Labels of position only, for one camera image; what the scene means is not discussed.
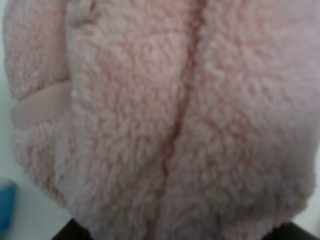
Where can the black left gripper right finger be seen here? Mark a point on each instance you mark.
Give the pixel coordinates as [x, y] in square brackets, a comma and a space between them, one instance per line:
[291, 231]

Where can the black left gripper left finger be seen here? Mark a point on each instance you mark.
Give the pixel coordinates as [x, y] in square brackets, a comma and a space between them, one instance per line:
[73, 231]

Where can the pink towel black band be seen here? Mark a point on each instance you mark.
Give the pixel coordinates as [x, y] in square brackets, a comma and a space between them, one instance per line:
[167, 119]

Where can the blue toothpaste box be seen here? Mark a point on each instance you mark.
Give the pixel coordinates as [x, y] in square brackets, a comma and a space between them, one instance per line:
[8, 199]

